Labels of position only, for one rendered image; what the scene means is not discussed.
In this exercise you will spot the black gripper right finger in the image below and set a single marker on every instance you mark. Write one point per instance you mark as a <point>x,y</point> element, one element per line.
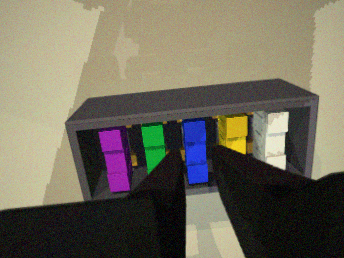
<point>276,213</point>

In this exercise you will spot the yellow fuse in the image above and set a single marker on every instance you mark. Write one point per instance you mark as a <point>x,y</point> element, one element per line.
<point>233,129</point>

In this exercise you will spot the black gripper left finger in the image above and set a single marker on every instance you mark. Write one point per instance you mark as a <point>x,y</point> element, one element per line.
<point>150,222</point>

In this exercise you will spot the dark grey fuse block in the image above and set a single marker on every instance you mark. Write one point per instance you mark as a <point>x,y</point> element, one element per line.
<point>106,140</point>

